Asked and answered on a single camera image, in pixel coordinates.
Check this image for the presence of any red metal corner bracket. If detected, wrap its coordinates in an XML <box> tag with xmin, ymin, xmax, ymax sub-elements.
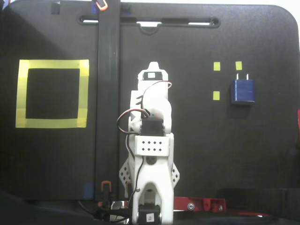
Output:
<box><xmin>172</xmin><ymin>196</ymin><xmax>227</xmax><ymax>213</ymax></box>

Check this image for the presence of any long black table strip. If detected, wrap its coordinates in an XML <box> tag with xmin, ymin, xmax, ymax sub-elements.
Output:
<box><xmin>95</xmin><ymin>0</ymin><xmax>121</xmax><ymax>202</ymax></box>

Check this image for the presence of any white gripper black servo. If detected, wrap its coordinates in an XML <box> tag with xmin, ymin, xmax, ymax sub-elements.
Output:
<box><xmin>137</xmin><ymin>62</ymin><xmax>170</xmax><ymax>91</ymax></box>

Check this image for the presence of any blue white charger block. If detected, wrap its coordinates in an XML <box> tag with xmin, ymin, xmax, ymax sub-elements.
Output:
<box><xmin>230</xmin><ymin>73</ymin><xmax>256</xmax><ymax>105</ymax></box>

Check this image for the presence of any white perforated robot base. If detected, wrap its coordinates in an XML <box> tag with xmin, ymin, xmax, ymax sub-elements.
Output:
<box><xmin>119</xmin><ymin>156</ymin><xmax>181</xmax><ymax>199</ymax></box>

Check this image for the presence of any black power cable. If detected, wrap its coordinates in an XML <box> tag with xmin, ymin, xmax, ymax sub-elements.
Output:
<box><xmin>76</xmin><ymin>199</ymin><xmax>100</xmax><ymax>220</ymax></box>

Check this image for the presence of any orange spring clamp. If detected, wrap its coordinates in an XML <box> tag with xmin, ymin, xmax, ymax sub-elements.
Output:
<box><xmin>93</xmin><ymin>0</ymin><xmax>108</xmax><ymax>12</ymax></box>

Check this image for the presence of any yellow tape square outline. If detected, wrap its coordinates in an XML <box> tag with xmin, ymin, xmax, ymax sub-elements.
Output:
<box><xmin>15</xmin><ymin>59</ymin><xmax>90</xmax><ymax>129</ymax></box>

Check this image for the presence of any red black white servo cable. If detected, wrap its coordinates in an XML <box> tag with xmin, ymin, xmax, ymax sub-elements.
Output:
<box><xmin>116</xmin><ymin>109</ymin><xmax>150</xmax><ymax>195</ymax></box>
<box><xmin>142</xmin><ymin>81</ymin><xmax>173</xmax><ymax>117</ymax></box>

